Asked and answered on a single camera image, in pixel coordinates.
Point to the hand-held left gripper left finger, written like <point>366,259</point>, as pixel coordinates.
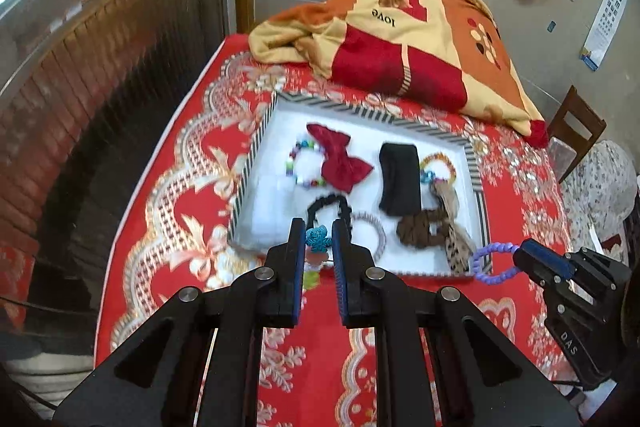
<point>300,257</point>

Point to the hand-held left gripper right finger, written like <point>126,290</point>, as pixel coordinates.
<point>337,267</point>

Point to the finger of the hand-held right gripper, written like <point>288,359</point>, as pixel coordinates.
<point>535,272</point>
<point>547,257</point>

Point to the black scrunchie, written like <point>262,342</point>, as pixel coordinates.
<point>345,207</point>

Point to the striped cardboard box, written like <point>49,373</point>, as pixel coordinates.
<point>270,187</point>

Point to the leopard ribbon hair bow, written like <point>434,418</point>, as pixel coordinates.
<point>457,247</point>

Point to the black headband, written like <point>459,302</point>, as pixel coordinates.
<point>400,179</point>

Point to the red velvet bow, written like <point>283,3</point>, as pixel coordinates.
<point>340,157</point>

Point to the floral grey cushion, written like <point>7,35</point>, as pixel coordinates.
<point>605,187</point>

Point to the wooden chair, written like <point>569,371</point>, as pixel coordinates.
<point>575,122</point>

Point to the red embroidered tablecloth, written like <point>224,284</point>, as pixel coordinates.
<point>175,187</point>

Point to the yellow red printed blanket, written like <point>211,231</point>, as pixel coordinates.
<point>390,37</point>

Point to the wall calendar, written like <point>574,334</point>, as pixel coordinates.
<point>607,17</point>

